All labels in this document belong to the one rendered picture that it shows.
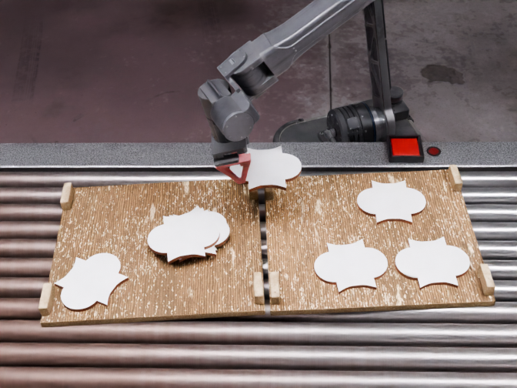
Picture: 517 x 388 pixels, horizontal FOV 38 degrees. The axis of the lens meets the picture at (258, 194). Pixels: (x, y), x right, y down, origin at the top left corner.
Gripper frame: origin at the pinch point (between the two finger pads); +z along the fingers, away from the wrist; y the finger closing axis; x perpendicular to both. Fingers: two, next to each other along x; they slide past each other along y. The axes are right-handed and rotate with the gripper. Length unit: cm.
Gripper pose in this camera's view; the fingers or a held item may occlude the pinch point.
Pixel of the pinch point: (240, 167)
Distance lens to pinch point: 144.0
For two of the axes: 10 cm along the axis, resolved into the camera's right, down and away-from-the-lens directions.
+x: 9.7, -1.9, -1.2
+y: 0.5, 7.0, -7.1
